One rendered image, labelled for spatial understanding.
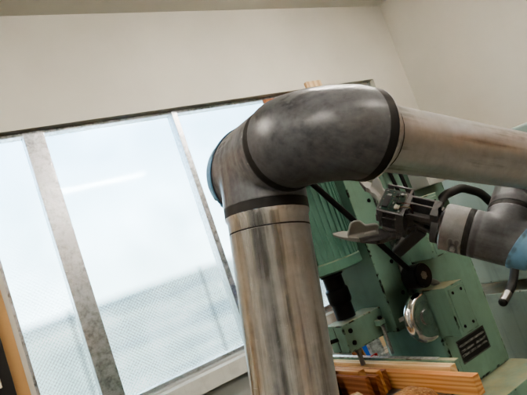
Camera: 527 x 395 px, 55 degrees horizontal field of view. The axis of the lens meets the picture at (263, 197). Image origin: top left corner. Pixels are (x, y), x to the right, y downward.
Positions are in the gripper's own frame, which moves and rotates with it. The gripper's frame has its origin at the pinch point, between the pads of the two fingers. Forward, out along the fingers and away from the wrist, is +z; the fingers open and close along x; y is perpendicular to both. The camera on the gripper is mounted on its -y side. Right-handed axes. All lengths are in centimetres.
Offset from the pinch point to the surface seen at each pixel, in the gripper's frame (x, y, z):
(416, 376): 18.4, -29.6, -20.2
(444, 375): 18.1, -24.1, -26.0
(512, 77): -214, -127, -2
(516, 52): -222, -114, -1
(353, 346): 15.8, -33.0, -3.8
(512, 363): -5, -58, -38
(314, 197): -6.1, -7.1, 11.9
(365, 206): -15.4, -18.6, 3.7
